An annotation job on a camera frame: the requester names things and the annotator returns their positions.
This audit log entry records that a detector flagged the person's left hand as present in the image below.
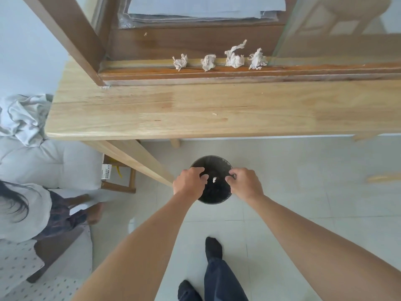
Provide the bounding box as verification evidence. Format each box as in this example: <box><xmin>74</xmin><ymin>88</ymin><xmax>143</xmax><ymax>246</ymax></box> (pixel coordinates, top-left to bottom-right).
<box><xmin>173</xmin><ymin>167</ymin><xmax>209</xmax><ymax>203</ymax></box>

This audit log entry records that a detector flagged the person's right hand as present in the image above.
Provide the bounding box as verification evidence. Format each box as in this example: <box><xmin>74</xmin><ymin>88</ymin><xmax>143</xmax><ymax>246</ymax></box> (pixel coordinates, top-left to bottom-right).
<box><xmin>225</xmin><ymin>167</ymin><xmax>264</xmax><ymax>202</ymax></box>

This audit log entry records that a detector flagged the person's left forearm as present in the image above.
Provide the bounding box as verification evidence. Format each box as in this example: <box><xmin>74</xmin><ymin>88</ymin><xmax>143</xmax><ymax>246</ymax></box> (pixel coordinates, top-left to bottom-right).
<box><xmin>71</xmin><ymin>192</ymin><xmax>195</xmax><ymax>301</ymax></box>

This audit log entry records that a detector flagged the person's right forearm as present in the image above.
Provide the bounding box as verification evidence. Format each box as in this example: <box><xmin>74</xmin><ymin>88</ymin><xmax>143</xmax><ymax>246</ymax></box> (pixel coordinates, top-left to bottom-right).
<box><xmin>244</xmin><ymin>194</ymin><xmax>401</xmax><ymax>301</ymax></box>

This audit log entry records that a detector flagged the black round trash bin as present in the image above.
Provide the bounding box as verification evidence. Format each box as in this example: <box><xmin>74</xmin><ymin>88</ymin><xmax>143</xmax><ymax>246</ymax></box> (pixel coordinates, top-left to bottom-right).
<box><xmin>190</xmin><ymin>155</ymin><xmax>234</xmax><ymax>205</ymax></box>

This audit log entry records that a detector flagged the person's black sock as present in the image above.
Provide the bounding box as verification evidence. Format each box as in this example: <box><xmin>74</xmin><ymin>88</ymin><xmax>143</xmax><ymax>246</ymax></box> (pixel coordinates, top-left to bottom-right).
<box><xmin>178</xmin><ymin>280</ymin><xmax>203</xmax><ymax>301</ymax></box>
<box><xmin>205</xmin><ymin>237</ymin><xmax>223</xmax><ymax>261</ymax></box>

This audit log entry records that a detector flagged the person's dark trouser leg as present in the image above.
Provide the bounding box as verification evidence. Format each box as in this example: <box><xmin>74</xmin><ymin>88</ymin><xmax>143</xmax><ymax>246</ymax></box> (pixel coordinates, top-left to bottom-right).
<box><xmin>204</xmin><ymin>256</ymin><xmax>249</xmax><ymax>301</ymax></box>

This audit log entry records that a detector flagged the crumpled white tissue with tail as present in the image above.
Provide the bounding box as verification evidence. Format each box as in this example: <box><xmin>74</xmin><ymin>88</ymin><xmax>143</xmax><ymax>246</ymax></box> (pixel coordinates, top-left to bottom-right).
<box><xmin>224</xmin><ymin>40</ymin><xmax>247</xmax><ymax>69</ymax></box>

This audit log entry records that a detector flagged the white cushion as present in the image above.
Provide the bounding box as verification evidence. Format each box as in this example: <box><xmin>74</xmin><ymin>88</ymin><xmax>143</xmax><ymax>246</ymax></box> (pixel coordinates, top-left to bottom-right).
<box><xmin>0</xmin><ymin>137</ymin><xmax>104</xmax><ymax>191</ymax></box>

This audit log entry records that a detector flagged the dark brown wooden seat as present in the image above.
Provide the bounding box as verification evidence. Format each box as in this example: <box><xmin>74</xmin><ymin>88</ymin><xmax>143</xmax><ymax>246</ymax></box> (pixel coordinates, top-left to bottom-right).
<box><xmin>26</xmin><ymin>225</ymin><xmax>92</xmax><ymax>283</ymax></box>

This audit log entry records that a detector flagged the folded grey fabric sheet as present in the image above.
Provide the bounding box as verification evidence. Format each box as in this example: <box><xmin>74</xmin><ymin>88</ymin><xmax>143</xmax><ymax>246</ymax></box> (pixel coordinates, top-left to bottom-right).
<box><xmin>117</xmin><ymin>0</ymin><xmax>287</xmax><ymax>29</ymax></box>

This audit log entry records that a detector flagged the rumpled grey cloth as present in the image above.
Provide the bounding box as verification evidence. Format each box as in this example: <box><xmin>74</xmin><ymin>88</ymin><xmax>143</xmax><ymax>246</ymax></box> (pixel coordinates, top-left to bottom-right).
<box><xmin>0</xmin><ymin>94</ymin><xmax>54</xmax><ymax>148</ymax></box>

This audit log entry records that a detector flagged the white dotted mat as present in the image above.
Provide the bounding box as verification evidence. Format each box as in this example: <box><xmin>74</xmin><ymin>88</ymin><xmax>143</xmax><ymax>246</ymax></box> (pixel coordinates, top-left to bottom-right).
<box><xmin>0</xmin><ymin>227</ymin><xmax>94</xmax><ymax>301</ymax></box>

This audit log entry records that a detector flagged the brown wooden window frame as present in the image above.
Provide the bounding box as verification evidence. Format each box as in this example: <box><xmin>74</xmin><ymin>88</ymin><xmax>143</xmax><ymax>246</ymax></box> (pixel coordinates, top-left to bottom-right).
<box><xmin>20</xmin><ymin>0</ymin><xmax>401</xmax><ymax>87</ymax></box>

